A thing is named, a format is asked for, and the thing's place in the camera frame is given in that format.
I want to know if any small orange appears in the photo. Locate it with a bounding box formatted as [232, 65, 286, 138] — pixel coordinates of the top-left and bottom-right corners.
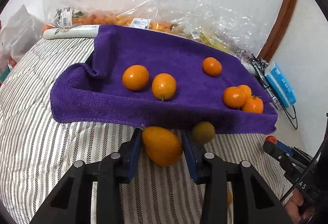
[151, 73, 177, 101]
[122, 65, 150, 91]
[241, 96, 264, 113]

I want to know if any large orange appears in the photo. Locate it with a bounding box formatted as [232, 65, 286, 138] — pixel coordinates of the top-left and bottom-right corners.
[222, 87, 247, 109]
[238, 85, 252, 97]

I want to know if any right hand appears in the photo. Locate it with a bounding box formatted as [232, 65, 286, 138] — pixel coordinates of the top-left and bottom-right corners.
[284, 189, 315, 224]

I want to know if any blue tissue pack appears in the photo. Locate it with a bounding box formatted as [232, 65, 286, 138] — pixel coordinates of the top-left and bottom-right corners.
[264, 62, 297, 109]

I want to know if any greenish yellow round fruit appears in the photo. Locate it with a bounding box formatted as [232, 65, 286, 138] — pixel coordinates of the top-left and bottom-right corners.
[192, 122, 216, 145]

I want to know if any purple towel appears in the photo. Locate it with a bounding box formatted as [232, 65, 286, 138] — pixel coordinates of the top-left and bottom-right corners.
[50, 25, 277, 134]

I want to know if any white rolled tube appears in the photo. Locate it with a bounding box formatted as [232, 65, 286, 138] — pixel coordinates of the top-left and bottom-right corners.
[43, 25, 100, 40]

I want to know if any white plastic bag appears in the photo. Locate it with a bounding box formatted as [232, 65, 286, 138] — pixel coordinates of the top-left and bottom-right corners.
[1, 5, 44, 81]

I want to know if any black cable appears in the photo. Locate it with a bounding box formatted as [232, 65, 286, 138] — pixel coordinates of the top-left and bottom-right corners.
[279, 113, 328, 202]

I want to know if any brown wooden frame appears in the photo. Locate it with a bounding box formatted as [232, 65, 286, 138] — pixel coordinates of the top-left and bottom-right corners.
[258, 0, 297, 62]

